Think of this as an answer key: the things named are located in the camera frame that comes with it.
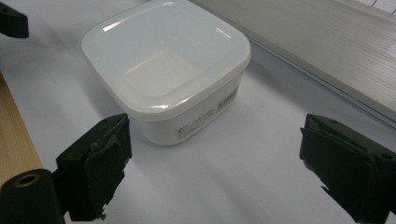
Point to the white plastic container with lid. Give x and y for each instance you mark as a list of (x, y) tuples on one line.
[(165, 62)]

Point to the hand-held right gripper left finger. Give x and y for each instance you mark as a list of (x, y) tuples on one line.
[(93, 168)]

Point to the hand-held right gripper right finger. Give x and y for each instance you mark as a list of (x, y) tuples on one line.
[(348, 165)]

